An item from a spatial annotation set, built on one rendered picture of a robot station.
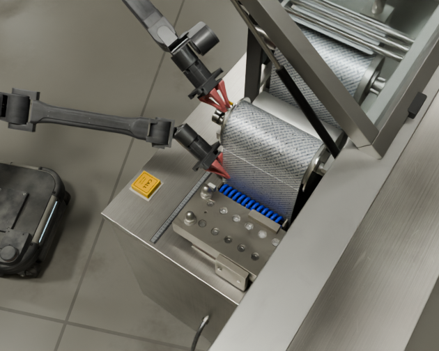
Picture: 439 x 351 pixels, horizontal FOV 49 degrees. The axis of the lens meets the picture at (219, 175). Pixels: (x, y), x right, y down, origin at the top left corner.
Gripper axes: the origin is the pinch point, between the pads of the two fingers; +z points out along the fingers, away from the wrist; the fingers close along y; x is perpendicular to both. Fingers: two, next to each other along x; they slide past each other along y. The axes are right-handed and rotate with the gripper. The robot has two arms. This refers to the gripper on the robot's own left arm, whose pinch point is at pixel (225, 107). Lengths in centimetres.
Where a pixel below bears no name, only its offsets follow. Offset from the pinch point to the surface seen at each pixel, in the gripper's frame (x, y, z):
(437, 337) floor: -41, -37, 153
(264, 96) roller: 1.6, -11.6, 5.4
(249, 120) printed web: 9.9, 3.5, 4.9
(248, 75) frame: -15.8, -25.4, 1.1
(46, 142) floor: -177, -8, -28
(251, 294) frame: 54, 52, 10
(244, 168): -0.5, 7.6, 15.4
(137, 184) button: -39.7, 18.9, 4.2
